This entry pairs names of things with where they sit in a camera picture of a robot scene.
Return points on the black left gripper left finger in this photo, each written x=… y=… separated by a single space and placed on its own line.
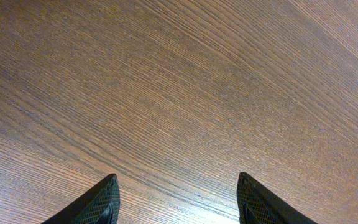
x=99 y=205

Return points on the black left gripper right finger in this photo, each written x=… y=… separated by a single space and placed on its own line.
x=258 y=205

